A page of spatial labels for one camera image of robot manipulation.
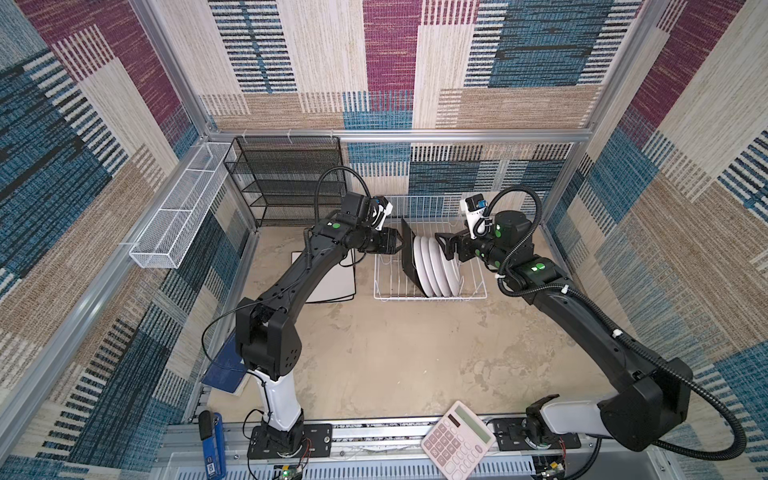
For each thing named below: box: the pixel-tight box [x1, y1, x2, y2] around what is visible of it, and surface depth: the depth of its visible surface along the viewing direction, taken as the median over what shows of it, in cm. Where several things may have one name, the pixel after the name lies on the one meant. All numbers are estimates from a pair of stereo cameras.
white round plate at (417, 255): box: [413, 235, 435, 297], surface depth 89 cm
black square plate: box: [401, 218, 427, 297], surface depth 88 cm
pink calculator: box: [421, 401, 496, 480], surface depth 73 cm
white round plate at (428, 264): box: [420, 236, 441, 297], surface depth 89 cm
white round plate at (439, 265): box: [429, 237, 451, 297], surface depth 89 cm
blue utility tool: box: [201, 412, 227, 480], surface depth 72 cm
